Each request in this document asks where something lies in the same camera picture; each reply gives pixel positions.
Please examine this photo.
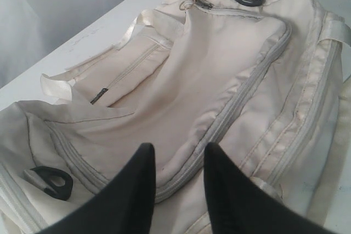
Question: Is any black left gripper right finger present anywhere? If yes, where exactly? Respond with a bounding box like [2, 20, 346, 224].
[204, 142, 298, 234]

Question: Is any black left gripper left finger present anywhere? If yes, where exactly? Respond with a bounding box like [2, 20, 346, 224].
[48, 143, 156, 233]

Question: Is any cream fabric duffel bag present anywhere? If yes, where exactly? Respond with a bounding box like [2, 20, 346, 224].
[1, 0, 350, 233]

